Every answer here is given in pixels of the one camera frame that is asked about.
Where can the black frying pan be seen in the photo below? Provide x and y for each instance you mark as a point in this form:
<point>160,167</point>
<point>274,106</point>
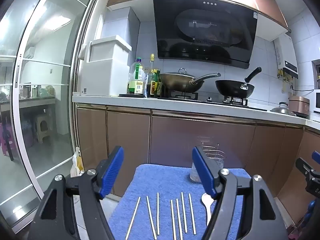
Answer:
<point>232,90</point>

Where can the row of wooden chopsticks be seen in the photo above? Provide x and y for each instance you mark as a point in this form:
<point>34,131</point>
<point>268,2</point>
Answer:
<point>157,212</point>

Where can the white water heater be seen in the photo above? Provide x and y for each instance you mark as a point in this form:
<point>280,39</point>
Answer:
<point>285,55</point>

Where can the brown lower cabinets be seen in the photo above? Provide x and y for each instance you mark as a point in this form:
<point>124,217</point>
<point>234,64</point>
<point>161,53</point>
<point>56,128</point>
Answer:
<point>175,135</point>

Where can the blue and white pouch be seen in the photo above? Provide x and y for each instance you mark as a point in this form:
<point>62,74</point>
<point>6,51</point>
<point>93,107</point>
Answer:
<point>144,85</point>

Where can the beige plastic stool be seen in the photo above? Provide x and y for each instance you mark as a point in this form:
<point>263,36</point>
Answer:
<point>42,127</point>

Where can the white pipe casing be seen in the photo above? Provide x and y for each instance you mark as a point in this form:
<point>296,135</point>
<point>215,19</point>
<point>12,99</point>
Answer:
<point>120,22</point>

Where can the sliding glass door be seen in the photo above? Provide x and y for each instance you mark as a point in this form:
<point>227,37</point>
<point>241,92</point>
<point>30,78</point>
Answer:
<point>75,80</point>

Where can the black gas stove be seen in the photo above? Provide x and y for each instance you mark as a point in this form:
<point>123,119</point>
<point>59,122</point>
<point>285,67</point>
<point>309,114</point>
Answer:
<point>202,101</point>

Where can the white spoon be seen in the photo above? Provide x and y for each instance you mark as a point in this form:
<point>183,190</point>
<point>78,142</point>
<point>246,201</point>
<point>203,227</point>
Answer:
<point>206,200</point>

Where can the blue towel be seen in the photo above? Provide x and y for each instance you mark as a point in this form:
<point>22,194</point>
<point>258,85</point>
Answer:
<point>160,180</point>

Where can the white plastic bag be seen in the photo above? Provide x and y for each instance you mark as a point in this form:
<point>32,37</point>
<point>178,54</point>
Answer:
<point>76,165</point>

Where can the green sauce bottle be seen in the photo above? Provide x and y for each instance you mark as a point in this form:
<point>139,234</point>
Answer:
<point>158,85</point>

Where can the cluttered sideboard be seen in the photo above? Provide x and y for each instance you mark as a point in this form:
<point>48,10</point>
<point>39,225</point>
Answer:
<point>37,101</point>

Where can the white lidded box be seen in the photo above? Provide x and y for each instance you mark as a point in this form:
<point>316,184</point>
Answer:
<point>105,75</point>

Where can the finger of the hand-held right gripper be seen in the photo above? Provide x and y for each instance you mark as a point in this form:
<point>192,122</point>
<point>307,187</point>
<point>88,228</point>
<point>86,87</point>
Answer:
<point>316,157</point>
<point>303,166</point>

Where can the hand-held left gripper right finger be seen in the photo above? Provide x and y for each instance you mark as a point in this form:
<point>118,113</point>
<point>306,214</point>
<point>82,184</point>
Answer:
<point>203,172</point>

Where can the white air conditioner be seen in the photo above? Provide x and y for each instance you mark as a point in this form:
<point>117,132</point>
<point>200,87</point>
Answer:
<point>30,52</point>

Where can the white microwave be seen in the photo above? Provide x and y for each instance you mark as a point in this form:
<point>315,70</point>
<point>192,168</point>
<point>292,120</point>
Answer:
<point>317,100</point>

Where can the steel wok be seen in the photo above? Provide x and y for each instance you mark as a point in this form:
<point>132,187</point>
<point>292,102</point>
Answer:
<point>180,83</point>

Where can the tall dark sauce bottle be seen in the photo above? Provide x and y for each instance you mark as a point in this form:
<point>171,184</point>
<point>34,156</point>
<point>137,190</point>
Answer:
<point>150,87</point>

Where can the black round disc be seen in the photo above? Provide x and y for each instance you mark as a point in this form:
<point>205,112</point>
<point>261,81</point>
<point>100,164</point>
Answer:
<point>130,95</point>

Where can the steel pot lid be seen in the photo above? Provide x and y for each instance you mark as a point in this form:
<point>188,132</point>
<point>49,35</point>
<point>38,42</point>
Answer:
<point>282,110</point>

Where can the glass wok lid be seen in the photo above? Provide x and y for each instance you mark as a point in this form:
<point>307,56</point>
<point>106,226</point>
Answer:
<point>182,73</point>

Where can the pink rice cooker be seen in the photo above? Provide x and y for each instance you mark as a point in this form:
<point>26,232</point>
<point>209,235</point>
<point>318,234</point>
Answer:
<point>298,105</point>

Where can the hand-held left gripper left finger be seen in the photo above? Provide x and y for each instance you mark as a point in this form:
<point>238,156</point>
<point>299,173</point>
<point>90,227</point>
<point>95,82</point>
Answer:
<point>112,172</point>

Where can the recessed wall shelf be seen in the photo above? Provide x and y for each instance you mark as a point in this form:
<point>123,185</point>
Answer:
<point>316,72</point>

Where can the yellow gas valves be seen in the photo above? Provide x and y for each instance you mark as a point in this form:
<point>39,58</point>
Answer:
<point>282,75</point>

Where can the clear cooking oil bottle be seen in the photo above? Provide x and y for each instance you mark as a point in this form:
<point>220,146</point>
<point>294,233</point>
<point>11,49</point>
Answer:
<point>136,80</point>

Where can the black range hood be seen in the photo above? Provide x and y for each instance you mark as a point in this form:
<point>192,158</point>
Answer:
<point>205,30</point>

